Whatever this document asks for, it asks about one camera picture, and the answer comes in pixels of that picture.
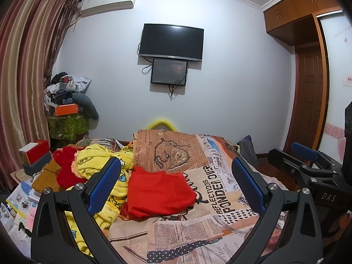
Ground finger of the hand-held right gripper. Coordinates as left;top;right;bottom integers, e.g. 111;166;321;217
291;142;343;171
268;148;334;183

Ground grey box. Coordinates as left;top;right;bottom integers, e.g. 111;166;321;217
22;152;53;175

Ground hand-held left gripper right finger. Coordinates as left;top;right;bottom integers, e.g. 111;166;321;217
229;156;323;264

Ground pink plush toy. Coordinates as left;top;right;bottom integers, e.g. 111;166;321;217
26;207;38;229

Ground dark blue bag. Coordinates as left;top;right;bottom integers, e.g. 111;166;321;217
237;135;258;169

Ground striped brown curtain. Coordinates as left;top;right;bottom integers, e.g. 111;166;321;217
0;0;82;191

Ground red plush cloth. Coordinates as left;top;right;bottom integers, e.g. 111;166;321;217
52;146;88;189

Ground black monitor cable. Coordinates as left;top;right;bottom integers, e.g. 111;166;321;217
168;84;179;101

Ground orange box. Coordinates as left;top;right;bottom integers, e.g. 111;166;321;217
54;103;78;116

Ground yellow foam ring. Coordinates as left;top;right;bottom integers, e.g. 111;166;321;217
145;118;178;130

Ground red and white box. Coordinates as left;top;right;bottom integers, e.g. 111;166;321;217
18;139;50;163

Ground red zip jacket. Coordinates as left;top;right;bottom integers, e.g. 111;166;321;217
120;166;197;221

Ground yellow cartoon fleece blanket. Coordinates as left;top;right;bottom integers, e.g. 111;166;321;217
64;143;136;257

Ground person's right hand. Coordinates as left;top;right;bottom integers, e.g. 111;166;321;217
336;214;352;238

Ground green patterned cloth cover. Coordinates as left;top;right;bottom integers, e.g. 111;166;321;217
48;114;90;141

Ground black wall television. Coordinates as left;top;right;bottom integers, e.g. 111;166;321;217
138;23;205;62

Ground pile of mixed clothes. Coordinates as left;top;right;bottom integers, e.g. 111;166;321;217
44;72;93;108

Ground brown wooden board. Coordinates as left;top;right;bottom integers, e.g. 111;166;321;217
31;159;67;192

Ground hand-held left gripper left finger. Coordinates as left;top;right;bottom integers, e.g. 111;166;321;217
30;156;124;264

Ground pile of printed papers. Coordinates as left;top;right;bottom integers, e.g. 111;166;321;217
5;180;42;257

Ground white air conditioner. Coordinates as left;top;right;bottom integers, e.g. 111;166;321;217
79;0;138;17

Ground wooden overhead cabinet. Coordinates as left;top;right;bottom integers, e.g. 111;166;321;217
262;0;345;46

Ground small black wall monitor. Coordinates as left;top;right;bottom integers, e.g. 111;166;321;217
150;58;189;87

